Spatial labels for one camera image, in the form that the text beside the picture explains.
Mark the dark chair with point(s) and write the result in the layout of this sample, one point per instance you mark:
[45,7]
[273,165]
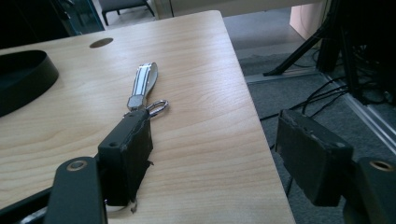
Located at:
[124,7]

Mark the black round tray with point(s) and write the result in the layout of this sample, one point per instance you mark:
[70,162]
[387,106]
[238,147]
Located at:
[21,79]

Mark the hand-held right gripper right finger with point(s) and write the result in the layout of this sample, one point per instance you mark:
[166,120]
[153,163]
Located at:
[311,158]

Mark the black metal stand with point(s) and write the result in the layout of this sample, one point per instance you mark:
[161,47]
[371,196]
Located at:
[308,43]

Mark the blue-framed glass partition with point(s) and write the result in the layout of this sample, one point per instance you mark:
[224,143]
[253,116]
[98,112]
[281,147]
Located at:
[84,15]

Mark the light wooden cabinet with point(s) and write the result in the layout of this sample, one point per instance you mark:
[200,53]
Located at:
[303,18]

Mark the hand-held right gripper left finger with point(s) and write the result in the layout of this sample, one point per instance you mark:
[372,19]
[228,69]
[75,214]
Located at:
[124,155]

